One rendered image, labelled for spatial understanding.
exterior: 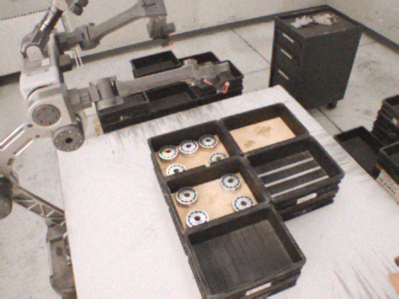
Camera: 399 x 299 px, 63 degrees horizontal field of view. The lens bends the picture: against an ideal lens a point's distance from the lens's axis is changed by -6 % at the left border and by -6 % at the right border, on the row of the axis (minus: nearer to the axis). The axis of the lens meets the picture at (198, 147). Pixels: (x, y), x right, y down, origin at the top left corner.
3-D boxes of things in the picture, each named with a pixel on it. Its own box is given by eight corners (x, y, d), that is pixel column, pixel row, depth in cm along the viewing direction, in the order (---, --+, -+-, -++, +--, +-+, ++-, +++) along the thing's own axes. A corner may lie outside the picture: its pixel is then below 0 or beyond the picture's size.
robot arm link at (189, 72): (204, 53, 129) (211, 79, 131) (191, 60, 142) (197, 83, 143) (89, 81, 113) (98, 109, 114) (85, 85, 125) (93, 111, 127)
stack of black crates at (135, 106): (110, 158, 277) (97, 116, 245) (104, 135, 297) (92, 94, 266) (157, 144, 286) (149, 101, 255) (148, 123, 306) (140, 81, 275)
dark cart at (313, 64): (290, 125, 317) (305, 37, 254) (266, 99, 347) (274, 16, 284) (340, 109, 331) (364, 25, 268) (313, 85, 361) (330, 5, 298)
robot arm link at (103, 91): (82, 88, 112) (86, 103, 113) (111, 80, 114) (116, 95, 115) (84, 90, 121) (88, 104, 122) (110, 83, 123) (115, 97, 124)
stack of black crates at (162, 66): (145, 117, 313) (137, 76, 282) (137, 99, 334) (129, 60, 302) (185, 105, 323) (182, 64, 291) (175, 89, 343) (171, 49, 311)
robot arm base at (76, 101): (70, 109, 120) (60, 82, 112) (92, 103, 122) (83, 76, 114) (72, 124, 115) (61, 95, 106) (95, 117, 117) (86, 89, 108)
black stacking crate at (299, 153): (268, 217, 152) (271, 202, 144) (240, 172, 172) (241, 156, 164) (339, 189, 160) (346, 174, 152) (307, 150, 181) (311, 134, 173)
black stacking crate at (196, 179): (184, 246, 144) (183, 232, 136) (165, 196, 164) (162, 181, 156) (267, 217, 152) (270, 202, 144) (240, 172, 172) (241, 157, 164)
